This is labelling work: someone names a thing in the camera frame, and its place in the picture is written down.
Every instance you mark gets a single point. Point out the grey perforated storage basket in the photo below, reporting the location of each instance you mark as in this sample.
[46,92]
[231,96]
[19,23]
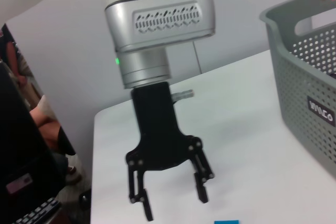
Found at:
[302,90]

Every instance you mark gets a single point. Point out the black computer keyboard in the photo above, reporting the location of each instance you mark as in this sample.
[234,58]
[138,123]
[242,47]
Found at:
[39,212]

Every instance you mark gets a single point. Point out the blue square plate brick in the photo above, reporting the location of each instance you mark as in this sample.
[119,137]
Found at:
[227,222]

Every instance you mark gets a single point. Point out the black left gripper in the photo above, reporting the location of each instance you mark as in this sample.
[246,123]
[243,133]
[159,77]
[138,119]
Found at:
[157,134]

